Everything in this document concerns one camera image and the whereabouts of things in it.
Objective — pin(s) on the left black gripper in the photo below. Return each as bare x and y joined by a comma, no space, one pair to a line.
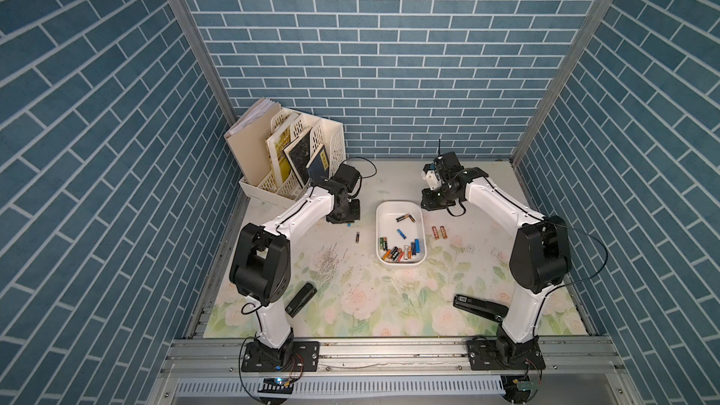
355,214

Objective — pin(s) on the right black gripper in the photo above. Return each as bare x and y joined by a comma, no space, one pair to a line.
427,205

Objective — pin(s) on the black copper battery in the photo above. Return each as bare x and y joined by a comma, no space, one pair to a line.
406,217

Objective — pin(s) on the white plastic storage box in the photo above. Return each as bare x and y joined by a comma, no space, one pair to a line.
392,250

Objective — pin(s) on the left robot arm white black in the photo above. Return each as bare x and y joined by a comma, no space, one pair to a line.
262,265

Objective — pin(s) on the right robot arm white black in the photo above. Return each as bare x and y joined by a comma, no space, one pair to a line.
540,258

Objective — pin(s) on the dark blue book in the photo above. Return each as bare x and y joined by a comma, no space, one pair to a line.
318,167

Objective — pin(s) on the white perforated file organizer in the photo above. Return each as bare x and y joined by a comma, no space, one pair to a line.
323,131

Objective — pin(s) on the black cover book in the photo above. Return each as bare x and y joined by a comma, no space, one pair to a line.
298,153

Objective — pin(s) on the yellow cover book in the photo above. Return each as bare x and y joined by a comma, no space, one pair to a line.
281,136

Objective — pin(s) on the beige paper folder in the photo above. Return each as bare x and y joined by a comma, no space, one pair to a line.
247,140

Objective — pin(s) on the black stapler left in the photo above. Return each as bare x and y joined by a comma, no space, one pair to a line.
301,298

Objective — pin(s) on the black stapler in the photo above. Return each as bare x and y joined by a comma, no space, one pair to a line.
301,298
485,309

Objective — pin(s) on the black stapler right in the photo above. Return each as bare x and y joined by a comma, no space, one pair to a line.
485,309

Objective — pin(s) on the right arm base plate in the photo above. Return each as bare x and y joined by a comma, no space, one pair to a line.
494,355

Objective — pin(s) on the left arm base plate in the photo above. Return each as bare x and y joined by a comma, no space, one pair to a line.
293,356

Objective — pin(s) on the white vented cable duct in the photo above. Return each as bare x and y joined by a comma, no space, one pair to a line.
344,387

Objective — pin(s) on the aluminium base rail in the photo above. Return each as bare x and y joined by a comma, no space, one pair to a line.
579,370

